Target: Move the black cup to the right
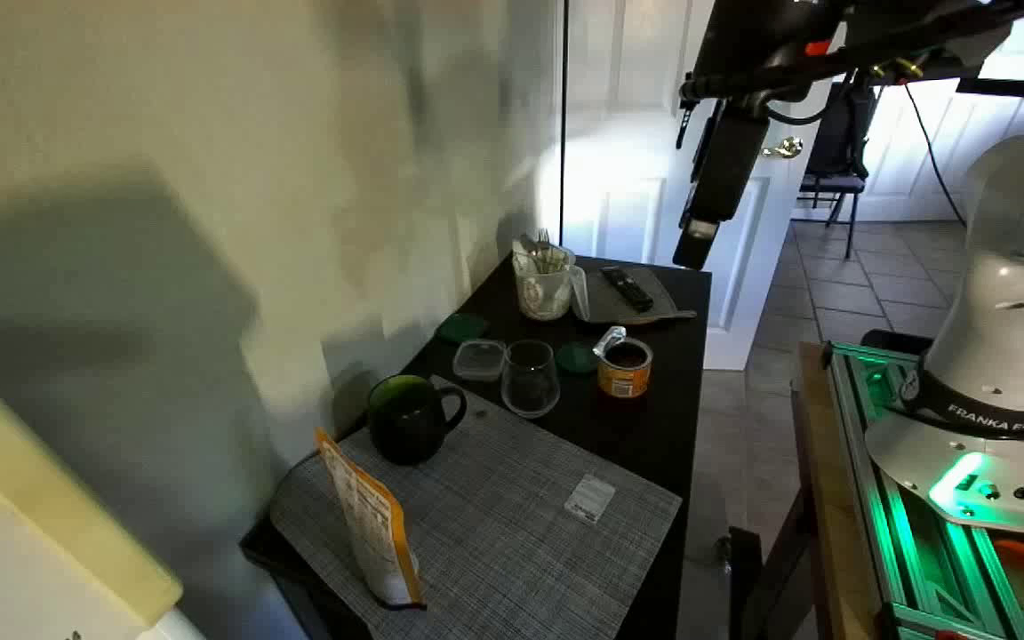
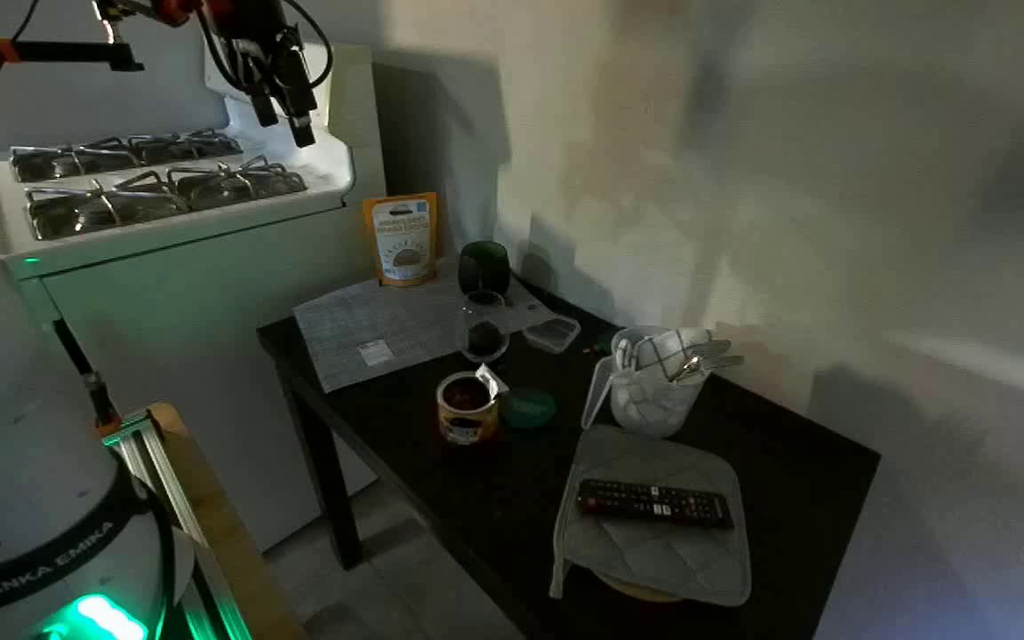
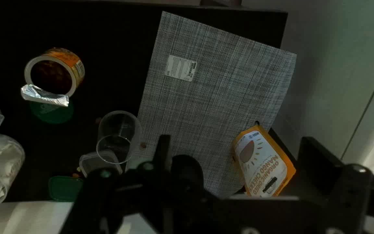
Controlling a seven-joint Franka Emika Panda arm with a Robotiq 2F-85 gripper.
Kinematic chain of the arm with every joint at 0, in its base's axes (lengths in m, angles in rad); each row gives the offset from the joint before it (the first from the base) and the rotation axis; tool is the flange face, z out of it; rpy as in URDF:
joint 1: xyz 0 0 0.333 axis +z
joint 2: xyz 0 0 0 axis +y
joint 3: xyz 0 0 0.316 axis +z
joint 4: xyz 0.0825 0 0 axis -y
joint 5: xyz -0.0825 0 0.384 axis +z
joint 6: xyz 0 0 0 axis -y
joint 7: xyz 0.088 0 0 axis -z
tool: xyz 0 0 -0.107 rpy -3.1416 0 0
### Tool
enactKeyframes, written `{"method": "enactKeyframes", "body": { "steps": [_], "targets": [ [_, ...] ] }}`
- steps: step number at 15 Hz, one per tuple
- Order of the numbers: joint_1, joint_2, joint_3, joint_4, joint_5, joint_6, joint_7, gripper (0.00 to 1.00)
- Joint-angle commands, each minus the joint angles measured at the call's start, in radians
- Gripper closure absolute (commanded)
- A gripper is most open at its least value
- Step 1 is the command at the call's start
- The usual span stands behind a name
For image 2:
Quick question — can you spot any wooden stand board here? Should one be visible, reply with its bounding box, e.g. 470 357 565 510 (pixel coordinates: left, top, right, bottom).
144 400 306 640

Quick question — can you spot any black metal rod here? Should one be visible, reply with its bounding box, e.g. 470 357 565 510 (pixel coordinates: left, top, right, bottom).
49 316 124 431

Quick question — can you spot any white stove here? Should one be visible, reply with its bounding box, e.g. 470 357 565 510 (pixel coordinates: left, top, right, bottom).
0 39 390 556

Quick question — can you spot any white spoon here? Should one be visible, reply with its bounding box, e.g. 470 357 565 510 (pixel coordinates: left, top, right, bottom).
470 364 510 401

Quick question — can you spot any clear measuring pitcher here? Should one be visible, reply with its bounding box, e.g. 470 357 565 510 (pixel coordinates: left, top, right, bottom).
579 325 718 440

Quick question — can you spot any metal whisk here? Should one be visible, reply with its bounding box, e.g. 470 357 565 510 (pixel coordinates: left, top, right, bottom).
623 327 746 383

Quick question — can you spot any black stove burner grate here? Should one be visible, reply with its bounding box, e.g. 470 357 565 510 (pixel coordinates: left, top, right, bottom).
25 176 158 243
6 140 111 186
162 158 311 215
106 125 241 170

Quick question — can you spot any gray woven placemat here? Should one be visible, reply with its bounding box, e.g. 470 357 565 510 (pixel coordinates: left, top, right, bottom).
293 271 550 400

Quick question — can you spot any orange arm strap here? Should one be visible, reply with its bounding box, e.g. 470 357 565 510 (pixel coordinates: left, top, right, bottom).
150 0 230 29

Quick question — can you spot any black cup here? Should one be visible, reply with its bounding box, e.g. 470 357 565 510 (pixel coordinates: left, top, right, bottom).
456 237 516 309

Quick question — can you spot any orange snack pouch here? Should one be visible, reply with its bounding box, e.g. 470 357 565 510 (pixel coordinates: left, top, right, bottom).
358 188 445 293

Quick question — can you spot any gray quilted pot holder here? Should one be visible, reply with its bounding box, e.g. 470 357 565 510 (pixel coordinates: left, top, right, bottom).
547 422 753 612

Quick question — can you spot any black table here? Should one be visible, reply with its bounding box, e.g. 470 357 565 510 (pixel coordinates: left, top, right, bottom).
258 278 884 640

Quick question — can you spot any clear plastic container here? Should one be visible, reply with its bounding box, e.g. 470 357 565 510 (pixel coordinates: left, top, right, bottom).
520 313 582 357

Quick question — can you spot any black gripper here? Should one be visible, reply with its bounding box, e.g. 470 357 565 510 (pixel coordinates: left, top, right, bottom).
219 0 322 153

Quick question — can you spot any clear drinking glass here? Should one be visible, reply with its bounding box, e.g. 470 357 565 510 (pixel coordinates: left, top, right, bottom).
453 294 520 368

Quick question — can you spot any black camera boom bar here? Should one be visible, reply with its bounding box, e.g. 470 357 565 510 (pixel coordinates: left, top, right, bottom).
0 37 145 76

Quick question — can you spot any green round lid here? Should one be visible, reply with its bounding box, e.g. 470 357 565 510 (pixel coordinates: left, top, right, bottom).
495 389 561 435

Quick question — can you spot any white paper label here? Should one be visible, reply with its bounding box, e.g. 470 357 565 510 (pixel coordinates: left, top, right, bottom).
355 338 400 370

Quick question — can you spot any black remote control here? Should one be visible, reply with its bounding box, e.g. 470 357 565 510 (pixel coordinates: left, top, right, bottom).
574 478 737 534

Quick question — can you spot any aluminium frame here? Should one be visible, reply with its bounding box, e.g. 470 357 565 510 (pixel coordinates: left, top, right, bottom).
100 414 258 640

